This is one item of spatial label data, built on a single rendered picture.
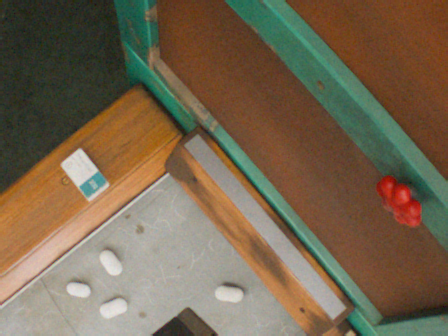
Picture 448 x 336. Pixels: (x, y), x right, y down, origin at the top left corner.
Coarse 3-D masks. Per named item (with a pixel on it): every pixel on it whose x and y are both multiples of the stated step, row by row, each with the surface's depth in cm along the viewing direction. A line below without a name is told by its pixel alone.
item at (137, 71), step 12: (132, 60) 99; (132, 72) 105; (144, 72) 98; (132, 84) 111; (144, 84) 104; (156, 84) 97; (156, 96) 103; (168, 96) 96; (168, 108) 101; (180, 108) 95; (180, 120) 100; (192, 120) 94; (360, 324) 89
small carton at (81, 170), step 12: (72, 156) 98; (84, 156) 98; (72, 168) 97; (84, 168) 97; (96, 168) 97; (72, 180) 97; (84, 180) 97; (96, 180) 97; (84, 192) 97; (96, 192) 97
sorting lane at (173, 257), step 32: (160, 192) 101; (128, 224) 100; (160, 224) 100; (192, 224) 100; (64, 256) 99; (96, 256) 99; (128, 256) 99; (160, 256) 99; (192, 256) 99; (224, 256) 99; (32, 288) 98; (64, 288) 98; (96, 288) 98; (128, 288) 98; (160, 288) 98; (192, 288) 98; (256, 288) 97; (0, 320) 97; (32, 320) 97; (64, 320) 97; (96, 320) 97; (128, 320) 97; (160, 320) 97; (224, 320) 96; (256, 320) 96; (288, 320) 96
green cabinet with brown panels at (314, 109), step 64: (128, 0) 80; (192, 0) 67; (256, 0) 51; (320, 0) 46; (384, 0) 39; (192, 64) 82; (256, 64) 65; (320, 64) 50; (384, 64) 44; (256, 128) 78; (320, 128) 62; (384, 128) 48; (320, 192) 73; (320, 256) 85; (384, 256) 69; (384, 320) 82
